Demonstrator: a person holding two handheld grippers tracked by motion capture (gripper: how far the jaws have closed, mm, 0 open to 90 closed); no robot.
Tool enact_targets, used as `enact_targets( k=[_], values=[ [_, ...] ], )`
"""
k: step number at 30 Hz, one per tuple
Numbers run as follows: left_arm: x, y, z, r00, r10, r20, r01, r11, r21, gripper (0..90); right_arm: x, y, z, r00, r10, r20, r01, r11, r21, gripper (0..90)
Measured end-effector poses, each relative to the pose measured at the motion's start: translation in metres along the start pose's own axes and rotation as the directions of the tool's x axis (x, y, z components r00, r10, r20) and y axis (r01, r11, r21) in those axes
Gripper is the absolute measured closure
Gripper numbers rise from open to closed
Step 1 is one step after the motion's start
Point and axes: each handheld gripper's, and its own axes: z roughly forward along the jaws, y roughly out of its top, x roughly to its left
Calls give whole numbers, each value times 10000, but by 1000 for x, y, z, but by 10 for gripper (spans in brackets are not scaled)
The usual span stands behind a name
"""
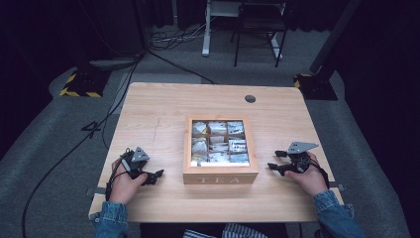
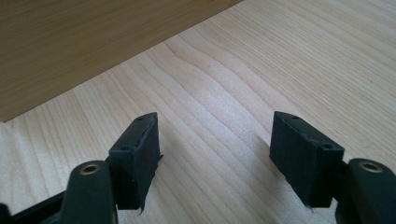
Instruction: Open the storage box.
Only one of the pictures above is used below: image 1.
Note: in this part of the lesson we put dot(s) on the wooden tea box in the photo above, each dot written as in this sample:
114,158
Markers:
220,173

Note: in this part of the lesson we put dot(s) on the white desk leg frame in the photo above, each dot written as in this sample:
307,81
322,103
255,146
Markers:
206,31

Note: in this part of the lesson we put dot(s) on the striped black stand base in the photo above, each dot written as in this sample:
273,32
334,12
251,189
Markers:
84,84
313,86

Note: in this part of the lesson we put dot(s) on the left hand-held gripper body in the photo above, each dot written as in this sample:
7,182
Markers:
136,165

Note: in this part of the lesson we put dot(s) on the black slanted stand pole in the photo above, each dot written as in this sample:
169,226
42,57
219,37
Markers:
334,33

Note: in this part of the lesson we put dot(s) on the black metal chair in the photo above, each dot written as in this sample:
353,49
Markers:
261,26

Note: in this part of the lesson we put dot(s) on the person's right hand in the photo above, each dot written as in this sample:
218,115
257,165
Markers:
310,181

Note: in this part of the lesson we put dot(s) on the assorted tea bag packets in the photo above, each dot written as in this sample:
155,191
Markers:
218,142

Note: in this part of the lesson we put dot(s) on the person's striped clothing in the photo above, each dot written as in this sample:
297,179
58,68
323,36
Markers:
231,232

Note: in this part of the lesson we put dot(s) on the person's left hand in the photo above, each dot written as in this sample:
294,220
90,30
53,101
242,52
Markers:
124,186

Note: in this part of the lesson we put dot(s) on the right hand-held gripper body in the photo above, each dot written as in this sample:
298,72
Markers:
298,162

